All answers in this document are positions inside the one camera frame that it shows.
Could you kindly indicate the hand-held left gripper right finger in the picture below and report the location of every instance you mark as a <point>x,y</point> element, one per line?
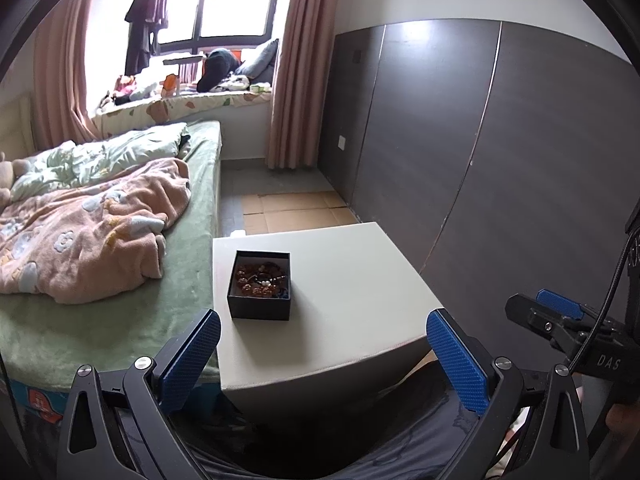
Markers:
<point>457,365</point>

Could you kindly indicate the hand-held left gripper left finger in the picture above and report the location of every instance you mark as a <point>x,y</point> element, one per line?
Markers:
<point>190,355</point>

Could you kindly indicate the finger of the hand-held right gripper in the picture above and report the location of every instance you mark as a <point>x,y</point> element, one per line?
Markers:
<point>560,304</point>
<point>522,311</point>

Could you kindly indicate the black jewelry box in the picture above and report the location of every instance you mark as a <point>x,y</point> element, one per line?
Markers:
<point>260,310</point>

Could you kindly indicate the person's right hand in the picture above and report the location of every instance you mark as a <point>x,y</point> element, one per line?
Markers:
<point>621,417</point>

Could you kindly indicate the bed with green sheet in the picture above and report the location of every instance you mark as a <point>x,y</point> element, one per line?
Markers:
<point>190,260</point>

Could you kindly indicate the white low table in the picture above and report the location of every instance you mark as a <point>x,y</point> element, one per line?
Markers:
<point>350,285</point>

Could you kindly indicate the pink fleece blanket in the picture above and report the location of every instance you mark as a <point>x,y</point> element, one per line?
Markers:
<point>100,240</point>

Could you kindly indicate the blue printed panel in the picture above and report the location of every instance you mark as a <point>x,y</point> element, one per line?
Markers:
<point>40,400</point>

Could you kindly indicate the flattened cardboard sheets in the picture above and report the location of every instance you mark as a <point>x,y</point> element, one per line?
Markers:
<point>300,215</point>

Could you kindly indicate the light green quilt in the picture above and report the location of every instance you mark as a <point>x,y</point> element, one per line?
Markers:
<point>100,155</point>

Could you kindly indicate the printed window seat cushion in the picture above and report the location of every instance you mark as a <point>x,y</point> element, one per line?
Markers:
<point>200,105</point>

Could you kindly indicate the beige plush toy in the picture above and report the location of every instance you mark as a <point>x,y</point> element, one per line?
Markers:
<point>7,175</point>

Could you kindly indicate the pile of soft toys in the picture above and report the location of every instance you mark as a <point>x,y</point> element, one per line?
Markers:
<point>127,91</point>

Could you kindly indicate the orange small item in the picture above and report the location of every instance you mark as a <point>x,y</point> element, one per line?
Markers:
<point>171,84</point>

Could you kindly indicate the black cloth bundle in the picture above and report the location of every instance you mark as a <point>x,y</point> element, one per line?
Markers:
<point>215,67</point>

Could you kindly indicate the small folding table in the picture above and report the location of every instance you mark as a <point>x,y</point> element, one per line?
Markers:
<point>182,60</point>

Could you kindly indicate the grey pillow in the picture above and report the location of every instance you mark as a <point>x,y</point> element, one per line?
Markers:
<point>262,60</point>

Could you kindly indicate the pink curtain beside bed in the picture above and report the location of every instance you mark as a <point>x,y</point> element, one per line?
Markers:
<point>65,60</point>

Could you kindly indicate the hanging dark clothing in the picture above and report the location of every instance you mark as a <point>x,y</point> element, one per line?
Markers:
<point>142,25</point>

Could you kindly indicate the window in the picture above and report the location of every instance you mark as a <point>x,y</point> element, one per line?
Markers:
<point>235,5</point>

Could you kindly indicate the wall socket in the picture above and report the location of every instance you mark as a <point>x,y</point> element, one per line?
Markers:
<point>342,143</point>

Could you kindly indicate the pink curtain beside wood wall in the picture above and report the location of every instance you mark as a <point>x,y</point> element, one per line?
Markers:
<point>300,85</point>

